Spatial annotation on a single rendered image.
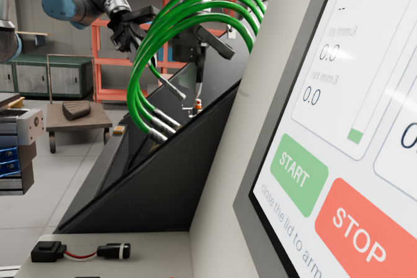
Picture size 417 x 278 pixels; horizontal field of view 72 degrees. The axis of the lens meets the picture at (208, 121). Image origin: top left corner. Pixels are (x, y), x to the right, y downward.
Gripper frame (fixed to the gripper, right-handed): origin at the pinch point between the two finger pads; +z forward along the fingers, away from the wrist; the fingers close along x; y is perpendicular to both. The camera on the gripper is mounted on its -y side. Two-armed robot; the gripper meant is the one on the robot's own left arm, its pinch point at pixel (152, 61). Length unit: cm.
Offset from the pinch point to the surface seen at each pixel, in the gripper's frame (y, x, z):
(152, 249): -3, 34, 45
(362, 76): -36, 50, 42
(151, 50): -15.6, 29.7, 17.8
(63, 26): 346, -372, -468
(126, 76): 325, -482, -331
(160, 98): 14.0, -18.8, 1.9
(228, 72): -10.2, -30.5, 5.6
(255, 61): -29, 33, 31
